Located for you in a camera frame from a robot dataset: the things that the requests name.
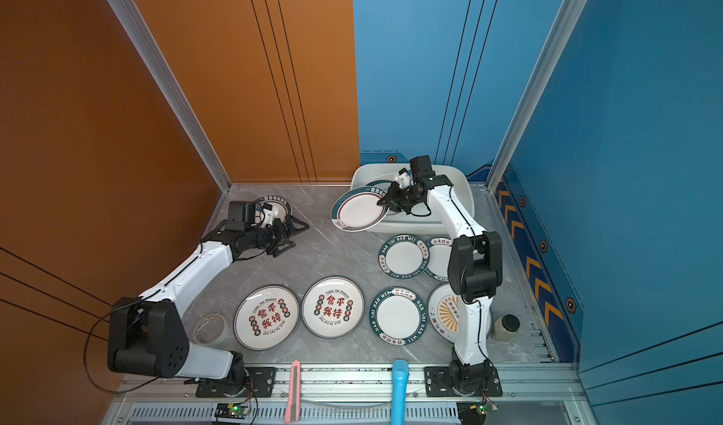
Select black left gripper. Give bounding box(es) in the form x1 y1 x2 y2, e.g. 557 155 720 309
246 214 309 257

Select green red rim plate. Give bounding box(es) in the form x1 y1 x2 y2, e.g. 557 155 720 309
331 186 389 232
254 195 293 227

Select white plate green flower outline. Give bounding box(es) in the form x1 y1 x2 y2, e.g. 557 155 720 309
367 180 394 191

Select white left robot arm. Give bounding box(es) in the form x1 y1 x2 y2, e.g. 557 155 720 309
107 215 309 397

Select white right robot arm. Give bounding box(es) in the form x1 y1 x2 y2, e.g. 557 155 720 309
378 174 503 396

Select white plastic bin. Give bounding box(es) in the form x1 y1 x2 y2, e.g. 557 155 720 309
348 162 476 235

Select green lettered rim plate upper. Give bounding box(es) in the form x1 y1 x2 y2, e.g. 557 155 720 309
378 234 430 280

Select green lettered rim plate upper-right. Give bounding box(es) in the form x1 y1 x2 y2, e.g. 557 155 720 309
425 237 453 283

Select white plate red characters left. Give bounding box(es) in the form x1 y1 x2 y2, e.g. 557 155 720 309
233 285 300 352

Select white plate red characters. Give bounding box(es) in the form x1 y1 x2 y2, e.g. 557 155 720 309
301 276 365 340
233 285 300 352

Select white plate red characters right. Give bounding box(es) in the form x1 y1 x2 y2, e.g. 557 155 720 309
301 276 365 340

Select green lettered rim plate lower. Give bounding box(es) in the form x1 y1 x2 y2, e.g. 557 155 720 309
368 287 429 346

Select clear tape roll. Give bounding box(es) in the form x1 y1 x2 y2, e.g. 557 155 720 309
192 313 230 347

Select orange sunburst plate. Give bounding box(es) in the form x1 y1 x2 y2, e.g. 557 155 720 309
427 283 461 344

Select pink utility knife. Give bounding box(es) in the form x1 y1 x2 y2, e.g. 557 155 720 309
284 360 301 424

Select small jar black lid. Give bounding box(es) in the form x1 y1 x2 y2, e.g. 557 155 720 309
491 314 521 341

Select green circuit board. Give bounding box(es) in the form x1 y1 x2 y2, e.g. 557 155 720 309
214 402 253 424

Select right small circuit board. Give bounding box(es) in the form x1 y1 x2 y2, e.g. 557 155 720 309
474 398 499 417

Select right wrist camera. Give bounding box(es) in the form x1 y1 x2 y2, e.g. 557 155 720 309
410 156 436 183

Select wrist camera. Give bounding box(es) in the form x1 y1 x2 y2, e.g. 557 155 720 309
410 156 436 183
225 201 259 231

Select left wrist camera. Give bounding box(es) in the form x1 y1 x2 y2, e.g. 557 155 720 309
225 201 259 231

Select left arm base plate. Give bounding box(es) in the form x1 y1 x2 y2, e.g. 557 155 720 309
195 367 277 399

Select blue handle tool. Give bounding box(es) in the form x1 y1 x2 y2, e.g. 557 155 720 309
390 359 410 425

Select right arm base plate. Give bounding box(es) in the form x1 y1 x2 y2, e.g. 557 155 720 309
424 367 504 398

